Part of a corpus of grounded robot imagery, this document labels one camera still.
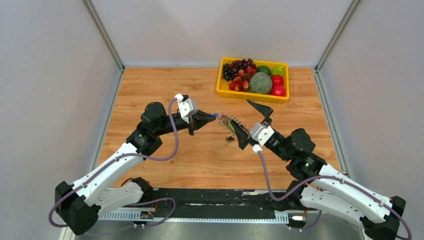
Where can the right aluminium frame post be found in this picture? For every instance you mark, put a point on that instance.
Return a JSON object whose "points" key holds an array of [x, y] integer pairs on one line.
{"points": [[352, 8]]}

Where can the aluminium frame post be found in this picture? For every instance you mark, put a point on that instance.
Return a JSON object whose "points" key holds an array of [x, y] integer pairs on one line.
{"points": [[352, 8], [98, 23]]}

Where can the light green pear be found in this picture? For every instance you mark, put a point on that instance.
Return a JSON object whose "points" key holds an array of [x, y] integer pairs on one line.
{"points": [[279, 70]]}

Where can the pink red peach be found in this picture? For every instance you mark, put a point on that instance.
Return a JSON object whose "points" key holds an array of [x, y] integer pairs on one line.
{"points": [[278, 90]]}

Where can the green netted melon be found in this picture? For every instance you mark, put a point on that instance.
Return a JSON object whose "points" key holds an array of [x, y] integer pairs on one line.
{"points": [[260, 83]]}

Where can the dark grape bunch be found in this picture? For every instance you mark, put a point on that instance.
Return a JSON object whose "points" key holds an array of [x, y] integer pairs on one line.
{"points": [[236, 66]]}

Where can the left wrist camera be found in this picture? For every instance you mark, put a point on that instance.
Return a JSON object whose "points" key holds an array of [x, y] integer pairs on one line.
{"points": [[186, 106]]}

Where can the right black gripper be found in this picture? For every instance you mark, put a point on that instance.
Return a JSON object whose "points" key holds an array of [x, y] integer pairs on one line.
{"points": [[241, 135]]}

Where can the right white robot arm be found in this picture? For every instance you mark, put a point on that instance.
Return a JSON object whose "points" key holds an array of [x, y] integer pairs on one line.
{"points": [[317, 184]]}

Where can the left aluminium frame post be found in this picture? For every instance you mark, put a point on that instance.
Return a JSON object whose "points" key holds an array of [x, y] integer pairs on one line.
{"points": [[98, 23]]}

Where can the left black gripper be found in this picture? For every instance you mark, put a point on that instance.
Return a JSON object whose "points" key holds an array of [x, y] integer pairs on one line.
{"points": [[198, 121]]}

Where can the red apple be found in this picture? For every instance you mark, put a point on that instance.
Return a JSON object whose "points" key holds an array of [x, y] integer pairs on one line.
{"points": [[277, 80]]}

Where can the red cherry bunch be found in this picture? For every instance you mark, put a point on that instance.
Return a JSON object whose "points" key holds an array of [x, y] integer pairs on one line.
{"points": [[239, 79]]}

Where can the yellow plastic tray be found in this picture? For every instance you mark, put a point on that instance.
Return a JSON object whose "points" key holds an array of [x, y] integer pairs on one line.
{"points": [[224, 91]]}

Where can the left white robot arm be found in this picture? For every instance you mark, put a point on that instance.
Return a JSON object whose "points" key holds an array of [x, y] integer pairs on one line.
{"points": [[78, 205]]}

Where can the dark green lime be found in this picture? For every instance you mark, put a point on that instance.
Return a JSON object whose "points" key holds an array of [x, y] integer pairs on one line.
{"points": [[264, 69]]}

